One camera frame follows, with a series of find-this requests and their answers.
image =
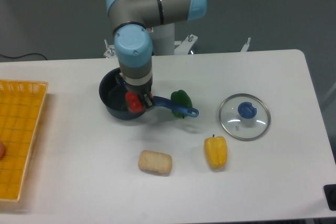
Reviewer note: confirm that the beige bread loaf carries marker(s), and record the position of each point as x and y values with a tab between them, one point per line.
155	162

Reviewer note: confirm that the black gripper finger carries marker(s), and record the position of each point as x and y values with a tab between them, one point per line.
147	100

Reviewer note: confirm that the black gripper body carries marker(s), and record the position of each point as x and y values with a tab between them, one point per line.
141	86

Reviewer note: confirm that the red bell pepper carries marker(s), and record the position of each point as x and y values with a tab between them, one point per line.
133	103

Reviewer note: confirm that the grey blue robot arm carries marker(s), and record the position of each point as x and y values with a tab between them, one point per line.
130	20

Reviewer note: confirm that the yellow bell pepper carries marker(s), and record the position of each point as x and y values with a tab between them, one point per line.
216	151

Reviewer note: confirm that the yellow woven basket tray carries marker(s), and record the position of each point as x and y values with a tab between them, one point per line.
22	102

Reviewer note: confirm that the dark blue saucepan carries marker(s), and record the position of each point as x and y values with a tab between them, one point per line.
118	108

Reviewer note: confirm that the black object at table corner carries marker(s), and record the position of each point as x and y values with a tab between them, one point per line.
330	194

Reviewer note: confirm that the green bell pepper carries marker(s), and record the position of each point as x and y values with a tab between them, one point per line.
182	98

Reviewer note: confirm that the glass pot lid blue knob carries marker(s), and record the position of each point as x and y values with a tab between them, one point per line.
244	117

